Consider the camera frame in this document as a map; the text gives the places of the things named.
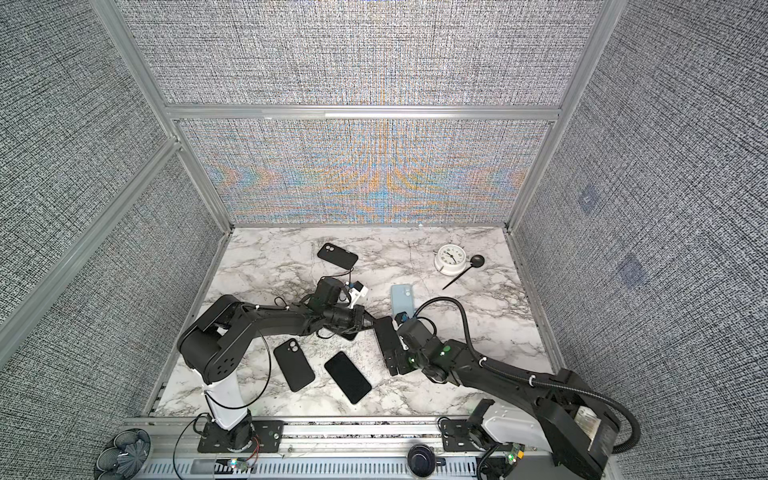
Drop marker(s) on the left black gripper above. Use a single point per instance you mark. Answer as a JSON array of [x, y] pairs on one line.
[[359, 313]]

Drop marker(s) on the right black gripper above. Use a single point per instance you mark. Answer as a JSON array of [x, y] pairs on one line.
[[402, 367]]

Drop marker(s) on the black screen purple phone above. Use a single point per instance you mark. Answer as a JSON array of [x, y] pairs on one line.
[[389, 344]]

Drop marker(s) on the light blue phone case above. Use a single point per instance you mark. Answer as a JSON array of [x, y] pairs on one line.
[[402, 301]]

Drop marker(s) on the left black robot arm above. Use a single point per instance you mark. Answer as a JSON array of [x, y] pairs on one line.
[[215, 344]]

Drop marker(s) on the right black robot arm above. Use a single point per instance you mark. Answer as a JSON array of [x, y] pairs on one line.
[[582, 428]]

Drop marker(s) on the black phone case back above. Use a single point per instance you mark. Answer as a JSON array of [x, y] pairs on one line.
[[337, 256]]

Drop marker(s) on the black phone case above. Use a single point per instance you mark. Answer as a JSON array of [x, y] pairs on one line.
[[337, 256], [294, 365]]

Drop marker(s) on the black phone front screen up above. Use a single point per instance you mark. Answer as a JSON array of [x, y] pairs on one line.
[[348, 377]]

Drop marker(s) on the black phone case front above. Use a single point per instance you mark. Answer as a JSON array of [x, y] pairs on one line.
[[294, 365]]

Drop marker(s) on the white round clock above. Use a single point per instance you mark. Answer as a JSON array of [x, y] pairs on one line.
[[450, 260]]

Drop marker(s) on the black round knob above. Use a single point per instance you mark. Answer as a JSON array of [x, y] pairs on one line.
[[422, 461]]

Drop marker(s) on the black round-head spoon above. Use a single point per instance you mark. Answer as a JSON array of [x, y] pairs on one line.
[[475, 262]]

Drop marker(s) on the right green circuit board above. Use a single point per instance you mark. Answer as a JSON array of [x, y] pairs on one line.
[[513, 453]]

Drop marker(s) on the small green circuit board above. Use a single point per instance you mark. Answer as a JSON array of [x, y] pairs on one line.
[[240, 464]]

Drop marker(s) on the black fan left corner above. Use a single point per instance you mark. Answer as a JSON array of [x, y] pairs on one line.
[[124, 456]]

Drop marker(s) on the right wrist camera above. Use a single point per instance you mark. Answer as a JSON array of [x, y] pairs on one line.
[[417, 330]]

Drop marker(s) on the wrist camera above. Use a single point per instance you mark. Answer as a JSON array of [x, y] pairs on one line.
[[417, 330], [331, 291]]

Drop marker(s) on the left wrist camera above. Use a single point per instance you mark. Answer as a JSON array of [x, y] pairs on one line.
[[331, 291]]

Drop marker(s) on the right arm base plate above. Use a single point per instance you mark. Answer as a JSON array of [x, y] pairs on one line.
[[455, 436]]

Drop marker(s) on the aluminium front rail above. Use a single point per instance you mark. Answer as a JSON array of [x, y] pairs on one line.
[[311, 448]]

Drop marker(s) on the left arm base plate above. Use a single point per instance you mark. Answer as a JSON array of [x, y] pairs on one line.
[[247, 436]]

